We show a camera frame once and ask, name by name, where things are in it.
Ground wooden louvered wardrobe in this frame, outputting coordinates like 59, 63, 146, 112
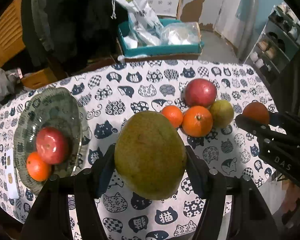
0, 0, 25, 67

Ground medium orange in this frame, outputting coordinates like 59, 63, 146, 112
181, 106, 213, 137

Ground white patterned storage box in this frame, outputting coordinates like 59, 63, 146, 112
148, 0, 179, 18

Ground small tangerine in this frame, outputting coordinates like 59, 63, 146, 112
26, 152, 52, 182
161, 105, 183, 128

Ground shoe rack with shoes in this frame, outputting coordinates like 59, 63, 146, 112
244, 2, 300, 83

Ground white sticker card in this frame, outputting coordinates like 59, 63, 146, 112
5, 148, 19, 199

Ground person right hand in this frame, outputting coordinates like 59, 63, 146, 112
280, 180, 300, 229

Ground brown cardboard box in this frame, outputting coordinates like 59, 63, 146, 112
111, 40, 203, 63

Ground clear plastic bag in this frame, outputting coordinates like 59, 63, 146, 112
160, 22, 201, 45

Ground green yellow pear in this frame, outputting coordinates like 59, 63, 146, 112
209, 100, 234, 128

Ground small orange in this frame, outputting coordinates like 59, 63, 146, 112
243, 102, 270, 125

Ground yellow green mango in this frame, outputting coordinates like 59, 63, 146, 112
114, 111, 187, 200

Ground grey bag with clothes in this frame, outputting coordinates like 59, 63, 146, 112
0, 68, 23, 102

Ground green glass plate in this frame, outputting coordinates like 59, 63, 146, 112
14, 87, 86, 195

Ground white printed plastic bag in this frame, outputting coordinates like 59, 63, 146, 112
111, 0, 163, 46

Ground dark hanging coats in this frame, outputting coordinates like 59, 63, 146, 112
21, 0, 127, 72

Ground red apple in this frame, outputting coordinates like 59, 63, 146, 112
184, 79, 217, 107
36, 127, 70, 165

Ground teal storage box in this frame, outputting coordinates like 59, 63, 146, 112
118, 21, 205, 57

